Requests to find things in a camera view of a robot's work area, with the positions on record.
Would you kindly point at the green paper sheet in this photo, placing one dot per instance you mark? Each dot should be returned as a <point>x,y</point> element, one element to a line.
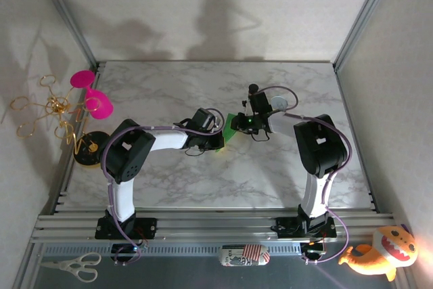
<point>230,126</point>

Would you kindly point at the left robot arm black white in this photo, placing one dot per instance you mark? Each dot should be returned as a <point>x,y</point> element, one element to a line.
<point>128,153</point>

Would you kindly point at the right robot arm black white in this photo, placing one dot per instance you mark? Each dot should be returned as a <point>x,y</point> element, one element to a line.
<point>318,143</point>

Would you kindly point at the striped patterned can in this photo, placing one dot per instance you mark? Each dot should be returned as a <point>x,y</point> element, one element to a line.
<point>243,255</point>

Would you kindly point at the white scissors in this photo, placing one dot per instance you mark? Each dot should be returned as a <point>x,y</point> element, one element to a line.
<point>79,265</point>

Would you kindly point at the small dark spice bottle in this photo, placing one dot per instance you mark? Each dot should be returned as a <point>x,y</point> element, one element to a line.
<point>253,88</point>

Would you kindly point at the aluminium frame post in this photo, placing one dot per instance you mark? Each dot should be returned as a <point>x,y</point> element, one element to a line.
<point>363,18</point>
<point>67,21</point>

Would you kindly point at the perforated metal strip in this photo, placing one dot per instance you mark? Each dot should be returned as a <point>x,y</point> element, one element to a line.
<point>176,250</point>

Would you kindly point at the orange fish plush toy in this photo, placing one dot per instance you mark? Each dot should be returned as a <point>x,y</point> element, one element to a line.
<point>389,251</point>

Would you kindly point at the aluminium side rail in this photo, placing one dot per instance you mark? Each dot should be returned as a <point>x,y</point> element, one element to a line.
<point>64,197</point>

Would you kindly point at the aluminium front rail frame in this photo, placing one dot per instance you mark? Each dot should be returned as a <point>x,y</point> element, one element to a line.
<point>209,226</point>

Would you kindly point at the pink plastic wine glass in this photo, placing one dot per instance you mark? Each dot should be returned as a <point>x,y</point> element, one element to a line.
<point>101,109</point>

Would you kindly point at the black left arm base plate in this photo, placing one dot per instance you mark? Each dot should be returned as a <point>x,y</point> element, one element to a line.
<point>149,228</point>

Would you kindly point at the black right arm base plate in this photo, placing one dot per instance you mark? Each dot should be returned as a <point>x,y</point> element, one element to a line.
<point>287,226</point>

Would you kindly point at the small black controller box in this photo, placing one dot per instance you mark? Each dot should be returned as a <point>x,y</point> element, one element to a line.
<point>126,249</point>
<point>313,250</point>

